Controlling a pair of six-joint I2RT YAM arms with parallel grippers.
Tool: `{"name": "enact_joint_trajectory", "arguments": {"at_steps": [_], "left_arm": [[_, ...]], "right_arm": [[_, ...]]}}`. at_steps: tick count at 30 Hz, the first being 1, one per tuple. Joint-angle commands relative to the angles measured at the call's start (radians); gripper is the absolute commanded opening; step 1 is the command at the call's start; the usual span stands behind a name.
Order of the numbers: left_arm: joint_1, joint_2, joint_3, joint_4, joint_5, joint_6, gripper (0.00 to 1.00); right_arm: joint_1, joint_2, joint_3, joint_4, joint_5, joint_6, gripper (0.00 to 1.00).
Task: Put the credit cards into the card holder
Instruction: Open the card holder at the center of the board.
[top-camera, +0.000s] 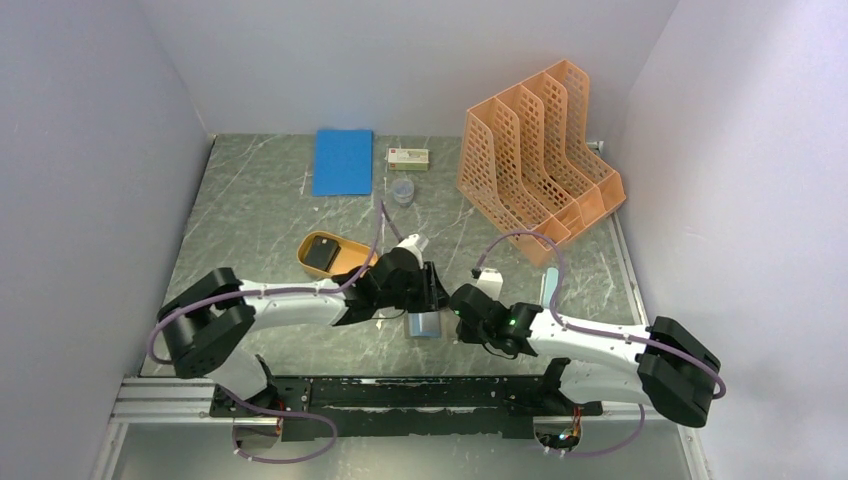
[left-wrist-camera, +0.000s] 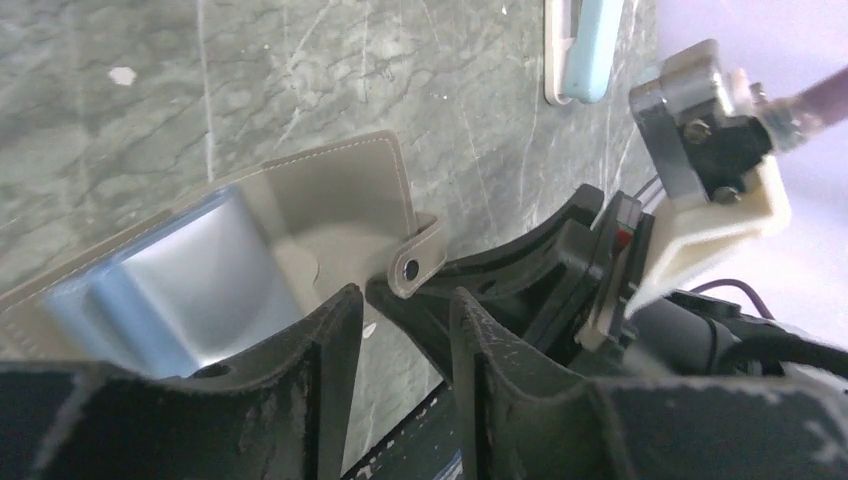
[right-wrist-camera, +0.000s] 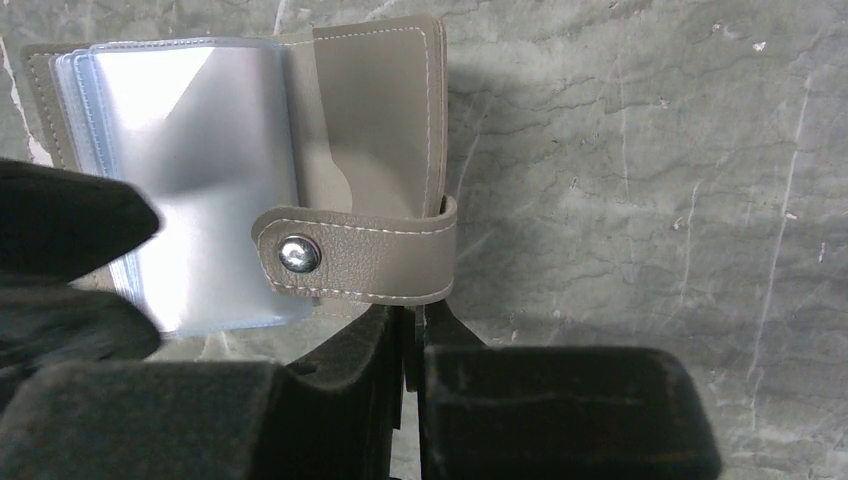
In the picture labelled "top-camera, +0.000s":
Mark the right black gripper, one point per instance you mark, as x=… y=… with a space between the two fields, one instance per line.
x=467 y=336

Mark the blue notebook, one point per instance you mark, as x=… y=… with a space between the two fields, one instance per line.
x=343 y=163

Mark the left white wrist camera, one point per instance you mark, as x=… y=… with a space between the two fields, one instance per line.
x=416 y=244

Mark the small red white box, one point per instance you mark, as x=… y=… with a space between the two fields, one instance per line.
x=407 y=159

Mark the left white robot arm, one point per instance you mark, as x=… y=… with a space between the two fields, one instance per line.
x=204 y=326

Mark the grey card holder wallet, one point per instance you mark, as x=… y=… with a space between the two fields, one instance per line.
x=424 y=325

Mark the orange oval tray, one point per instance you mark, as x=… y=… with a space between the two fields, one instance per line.
x=350 y=256

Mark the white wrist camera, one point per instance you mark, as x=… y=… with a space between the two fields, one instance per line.
x=416 y=244
x=489 y=281

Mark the black card in tray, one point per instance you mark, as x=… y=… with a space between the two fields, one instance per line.
x=322 y=253

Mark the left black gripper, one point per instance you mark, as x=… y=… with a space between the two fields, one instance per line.
x=433 y=296

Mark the small clear plastic cup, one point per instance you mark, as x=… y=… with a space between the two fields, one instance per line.
x=403 y=191

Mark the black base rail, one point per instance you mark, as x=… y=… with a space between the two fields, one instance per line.
x=447 y=405

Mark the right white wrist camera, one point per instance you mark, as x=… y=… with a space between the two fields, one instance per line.
x=489 y=281

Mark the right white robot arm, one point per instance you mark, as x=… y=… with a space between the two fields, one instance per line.
x=662 y=366

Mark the orange mesh file organizer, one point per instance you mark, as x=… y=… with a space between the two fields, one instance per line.
x=526 y=165

